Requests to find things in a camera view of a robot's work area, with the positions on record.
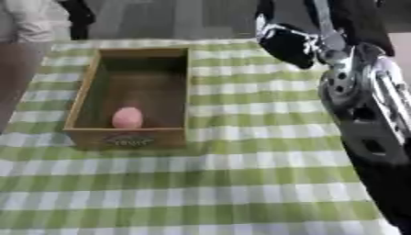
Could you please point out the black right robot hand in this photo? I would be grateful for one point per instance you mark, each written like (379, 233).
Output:
(291, 46)

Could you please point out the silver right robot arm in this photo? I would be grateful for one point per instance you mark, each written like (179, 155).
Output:
(369, 122)

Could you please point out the tan cardboard box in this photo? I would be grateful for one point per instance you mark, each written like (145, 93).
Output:
(128, 101)

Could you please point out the pink toy egg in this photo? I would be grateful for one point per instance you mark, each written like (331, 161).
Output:
(127, 118)

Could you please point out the person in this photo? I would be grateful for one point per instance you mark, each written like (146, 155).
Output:
(37, 21)

